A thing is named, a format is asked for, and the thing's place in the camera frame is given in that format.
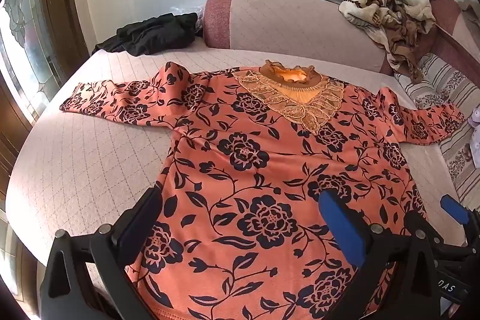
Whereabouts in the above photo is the pink quilted bed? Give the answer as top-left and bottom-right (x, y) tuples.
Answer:
(5, 48), (469, 268)

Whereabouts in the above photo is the beige floral blanket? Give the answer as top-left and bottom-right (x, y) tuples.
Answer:
(338, 0), (437, 84)

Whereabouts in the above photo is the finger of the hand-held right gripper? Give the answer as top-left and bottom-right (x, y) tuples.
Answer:
(440, 194), (480, 244)

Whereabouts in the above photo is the pink quilted bolster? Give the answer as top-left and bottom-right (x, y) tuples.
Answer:
(202, 0), (480, 78)

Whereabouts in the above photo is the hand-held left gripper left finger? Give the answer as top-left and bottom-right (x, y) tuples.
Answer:
(39, 187), (164, 320)

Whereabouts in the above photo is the black clothing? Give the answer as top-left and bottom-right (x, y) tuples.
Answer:
(92, 13), (199, 57)

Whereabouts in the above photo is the striped floral cushion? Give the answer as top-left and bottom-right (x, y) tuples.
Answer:
(394, 53), (480, 209)

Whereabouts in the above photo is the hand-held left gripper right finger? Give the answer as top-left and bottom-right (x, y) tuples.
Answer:
(319, 190), (444, 320)

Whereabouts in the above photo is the stained glass window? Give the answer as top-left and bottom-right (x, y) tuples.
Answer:
(0, 0), (65, 120)

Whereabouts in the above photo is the orange floral sweater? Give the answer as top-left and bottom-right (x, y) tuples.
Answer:
(60, 59), (466, 320)

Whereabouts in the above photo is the clear plastic bag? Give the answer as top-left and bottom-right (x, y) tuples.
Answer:
(170, 4), (206, 37)

